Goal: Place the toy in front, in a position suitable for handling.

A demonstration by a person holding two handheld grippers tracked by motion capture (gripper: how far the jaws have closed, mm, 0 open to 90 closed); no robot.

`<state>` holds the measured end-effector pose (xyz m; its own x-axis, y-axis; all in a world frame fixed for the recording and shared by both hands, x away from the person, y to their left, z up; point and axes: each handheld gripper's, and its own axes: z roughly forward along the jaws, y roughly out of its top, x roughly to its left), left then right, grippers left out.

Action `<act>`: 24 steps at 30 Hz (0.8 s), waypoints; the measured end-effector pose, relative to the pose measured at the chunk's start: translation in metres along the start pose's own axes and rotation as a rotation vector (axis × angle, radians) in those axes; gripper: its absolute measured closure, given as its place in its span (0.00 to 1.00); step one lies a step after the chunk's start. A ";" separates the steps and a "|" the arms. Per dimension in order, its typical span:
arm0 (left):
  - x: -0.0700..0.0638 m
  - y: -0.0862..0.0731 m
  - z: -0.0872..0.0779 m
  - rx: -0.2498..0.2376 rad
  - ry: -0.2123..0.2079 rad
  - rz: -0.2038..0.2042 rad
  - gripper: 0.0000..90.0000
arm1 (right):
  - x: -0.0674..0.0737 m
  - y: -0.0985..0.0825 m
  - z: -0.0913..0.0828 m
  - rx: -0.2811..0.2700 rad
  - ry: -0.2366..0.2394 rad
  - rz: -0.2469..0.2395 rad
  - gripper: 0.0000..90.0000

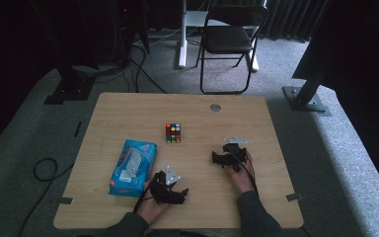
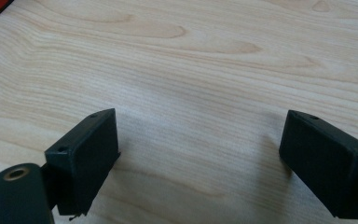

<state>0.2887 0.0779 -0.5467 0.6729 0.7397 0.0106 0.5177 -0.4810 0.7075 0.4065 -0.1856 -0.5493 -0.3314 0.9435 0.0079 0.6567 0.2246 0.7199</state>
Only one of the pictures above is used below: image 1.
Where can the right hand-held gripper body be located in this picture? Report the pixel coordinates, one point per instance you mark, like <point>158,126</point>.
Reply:
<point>238,154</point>

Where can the black equipment box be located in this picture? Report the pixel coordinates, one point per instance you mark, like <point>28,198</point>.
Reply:
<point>112,29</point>

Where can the dark cloth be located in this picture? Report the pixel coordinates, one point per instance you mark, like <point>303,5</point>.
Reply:
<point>365,65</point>

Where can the person's left hand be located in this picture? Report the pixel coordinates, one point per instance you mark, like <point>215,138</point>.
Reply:
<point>153,210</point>

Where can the grey pleated curtain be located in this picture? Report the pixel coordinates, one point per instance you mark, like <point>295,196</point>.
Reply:
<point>292,19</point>

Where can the blue wet wipes pack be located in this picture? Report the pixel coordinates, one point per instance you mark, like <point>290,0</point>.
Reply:
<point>133,168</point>

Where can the black folding chair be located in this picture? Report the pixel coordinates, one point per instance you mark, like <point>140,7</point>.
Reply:
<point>227,39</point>

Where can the black stand base plate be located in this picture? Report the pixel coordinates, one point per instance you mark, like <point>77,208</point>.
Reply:
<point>70,90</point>

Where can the grey round table grommet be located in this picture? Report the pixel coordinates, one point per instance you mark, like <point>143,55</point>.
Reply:
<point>215,107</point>

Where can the person's right hand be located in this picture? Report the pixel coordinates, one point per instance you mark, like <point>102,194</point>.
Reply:
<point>243,179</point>

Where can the small black floor strip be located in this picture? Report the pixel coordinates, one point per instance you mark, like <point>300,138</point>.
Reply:
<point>78,129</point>

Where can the grey tape piece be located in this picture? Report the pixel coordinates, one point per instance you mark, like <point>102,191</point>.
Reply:
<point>294,197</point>
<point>65,200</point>

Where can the colourful puzzle cube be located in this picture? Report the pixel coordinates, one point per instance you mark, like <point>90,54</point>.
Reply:
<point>173,133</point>

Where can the black metal stand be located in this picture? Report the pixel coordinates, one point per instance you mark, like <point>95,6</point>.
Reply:
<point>304,98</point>

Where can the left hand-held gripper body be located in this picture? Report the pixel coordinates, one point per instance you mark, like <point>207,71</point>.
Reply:
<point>159,192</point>

